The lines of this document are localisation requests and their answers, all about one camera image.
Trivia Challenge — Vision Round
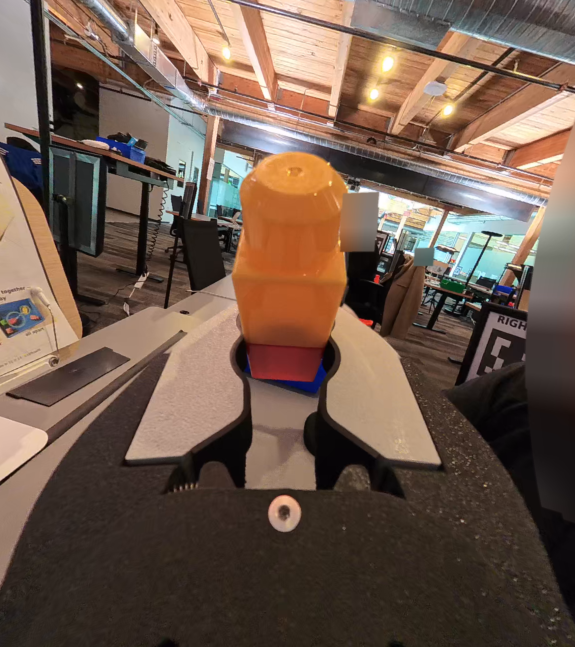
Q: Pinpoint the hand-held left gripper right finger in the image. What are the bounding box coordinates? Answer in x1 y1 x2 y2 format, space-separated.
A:
317 302 443 468

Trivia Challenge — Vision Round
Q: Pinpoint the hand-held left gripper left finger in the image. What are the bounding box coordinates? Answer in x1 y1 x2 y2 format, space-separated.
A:
125 306 254 467

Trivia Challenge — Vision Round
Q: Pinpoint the blue plastic bin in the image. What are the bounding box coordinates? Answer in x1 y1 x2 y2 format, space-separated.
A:
243 354 328 396

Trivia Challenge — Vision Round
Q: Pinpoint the red toy block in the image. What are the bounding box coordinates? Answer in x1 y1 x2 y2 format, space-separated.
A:
246 343 327 383

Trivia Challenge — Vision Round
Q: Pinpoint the yellow toy block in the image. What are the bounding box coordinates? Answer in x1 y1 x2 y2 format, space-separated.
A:
231 152 348 350

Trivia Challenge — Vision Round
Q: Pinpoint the tan coat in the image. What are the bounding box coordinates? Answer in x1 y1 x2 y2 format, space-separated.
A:
380 253 427 339

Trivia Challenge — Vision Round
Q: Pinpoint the black office chair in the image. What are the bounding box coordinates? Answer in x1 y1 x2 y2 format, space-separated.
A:
345 248 389 329

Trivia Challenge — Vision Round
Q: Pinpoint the black flat plate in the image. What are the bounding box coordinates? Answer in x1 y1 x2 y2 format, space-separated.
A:
7 347 130 406

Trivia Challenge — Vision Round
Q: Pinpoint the wooden office desk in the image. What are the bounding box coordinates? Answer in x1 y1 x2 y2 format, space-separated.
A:
423 280 473 335

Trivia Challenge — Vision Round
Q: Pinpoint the white power strip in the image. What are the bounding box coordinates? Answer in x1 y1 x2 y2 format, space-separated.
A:
122 273 150 318

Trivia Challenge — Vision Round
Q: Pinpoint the framed marker floor sign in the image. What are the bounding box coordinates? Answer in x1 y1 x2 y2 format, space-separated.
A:
455 302 528 387

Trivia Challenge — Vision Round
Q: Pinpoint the black flat panel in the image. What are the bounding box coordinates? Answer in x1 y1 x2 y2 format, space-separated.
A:
181 217 228 294

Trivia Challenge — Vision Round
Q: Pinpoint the thin black pole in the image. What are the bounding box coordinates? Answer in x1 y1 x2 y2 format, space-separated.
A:
163 182 190 309

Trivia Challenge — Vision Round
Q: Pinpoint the black floor lamp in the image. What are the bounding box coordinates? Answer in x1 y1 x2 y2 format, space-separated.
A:
467 230 506 286

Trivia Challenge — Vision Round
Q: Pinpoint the dark framed floor sign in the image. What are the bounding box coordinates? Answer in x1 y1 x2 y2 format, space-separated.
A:
30 0 109 307

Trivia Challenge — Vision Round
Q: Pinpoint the wooden standing desk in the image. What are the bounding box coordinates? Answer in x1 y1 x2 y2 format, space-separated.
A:
4 123 185 284

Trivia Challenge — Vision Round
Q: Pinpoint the printed instruction sign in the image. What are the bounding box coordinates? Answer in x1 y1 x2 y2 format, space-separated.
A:
0 86 82 400

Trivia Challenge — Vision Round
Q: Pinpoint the blue storage box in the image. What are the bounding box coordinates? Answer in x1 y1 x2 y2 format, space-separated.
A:
96 135 147 164

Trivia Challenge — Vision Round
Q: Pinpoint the blue striped jacket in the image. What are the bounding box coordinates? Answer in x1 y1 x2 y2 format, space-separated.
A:
0 142 46 203

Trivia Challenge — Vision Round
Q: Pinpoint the black coiled cable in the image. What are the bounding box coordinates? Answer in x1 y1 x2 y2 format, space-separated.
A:
148 187 170 253

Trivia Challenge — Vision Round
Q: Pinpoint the silver ceiling air duct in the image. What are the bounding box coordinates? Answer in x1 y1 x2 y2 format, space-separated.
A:
186 86 553 205

